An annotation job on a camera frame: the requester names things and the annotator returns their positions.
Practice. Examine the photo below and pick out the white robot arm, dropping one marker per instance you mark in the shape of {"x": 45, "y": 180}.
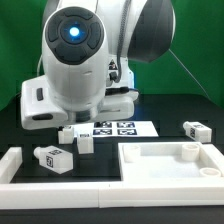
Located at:
{"x": 86, "y": 46}

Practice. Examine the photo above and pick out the white U-shaped fence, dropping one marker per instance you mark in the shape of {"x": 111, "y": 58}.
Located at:
{"x": 178, "y": 192}

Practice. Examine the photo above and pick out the paper sheet with tags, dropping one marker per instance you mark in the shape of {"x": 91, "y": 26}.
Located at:
{"x": 117, "y": 129}

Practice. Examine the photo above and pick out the white square tabletop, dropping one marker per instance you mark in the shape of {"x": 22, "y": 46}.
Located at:
{"x": 145, "y": 162}

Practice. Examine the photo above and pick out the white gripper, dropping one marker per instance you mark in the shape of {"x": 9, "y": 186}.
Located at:
{"x": 41, "y": 106}

